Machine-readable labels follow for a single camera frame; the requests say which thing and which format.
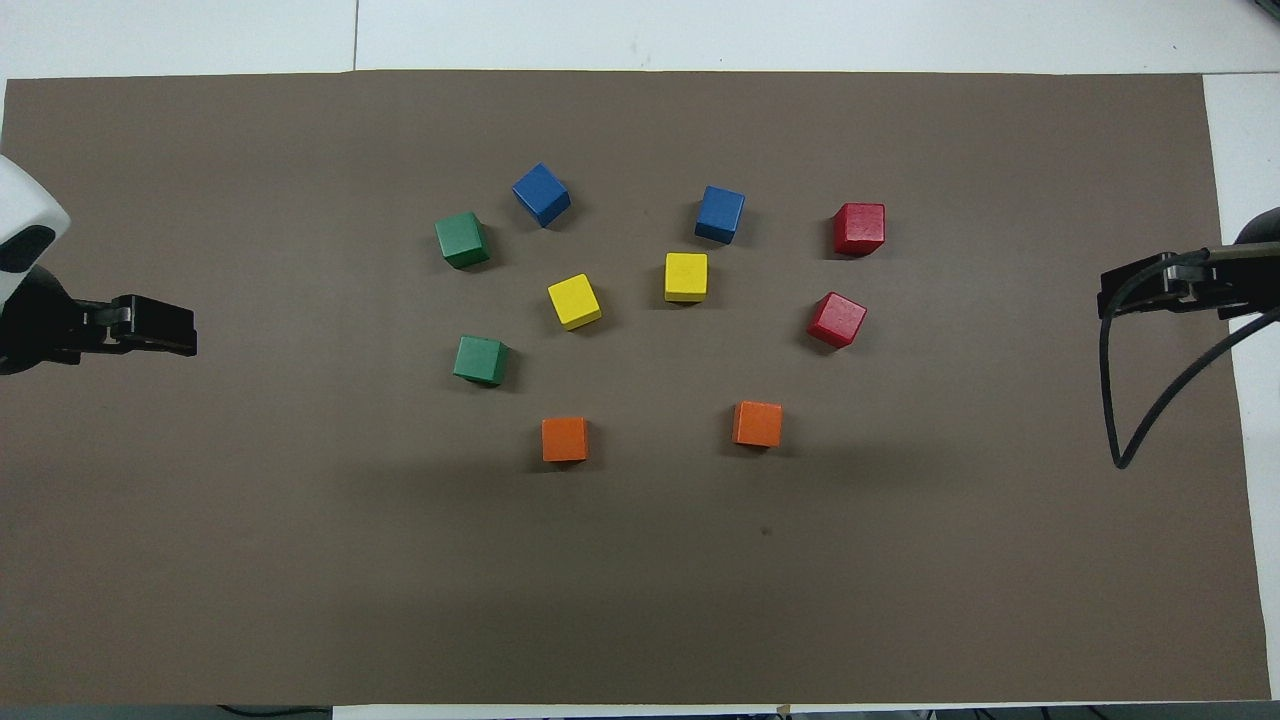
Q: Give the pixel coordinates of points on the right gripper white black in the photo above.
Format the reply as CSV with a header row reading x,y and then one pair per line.
x,y
1258,285

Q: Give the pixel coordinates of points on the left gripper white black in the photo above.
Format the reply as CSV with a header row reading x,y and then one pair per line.
x,y
30,320

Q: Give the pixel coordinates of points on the red wooden cube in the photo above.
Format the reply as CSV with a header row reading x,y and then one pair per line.
x,y
837,320
860,228

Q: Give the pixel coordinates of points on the green wooden cube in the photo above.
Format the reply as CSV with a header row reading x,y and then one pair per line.
x,y
462,240
480,360

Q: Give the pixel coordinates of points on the blue wooden cube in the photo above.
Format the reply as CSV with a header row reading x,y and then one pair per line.
x,y
720,214
541,194

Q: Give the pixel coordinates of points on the orange wooden cube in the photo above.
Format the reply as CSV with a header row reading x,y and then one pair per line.
x,y
565,440
757,424

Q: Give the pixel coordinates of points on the yellow wooden cube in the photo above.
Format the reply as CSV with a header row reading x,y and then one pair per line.
x,y
575,301
686,277

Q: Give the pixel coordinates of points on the brown table mat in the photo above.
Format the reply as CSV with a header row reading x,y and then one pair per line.
x,y
640,580

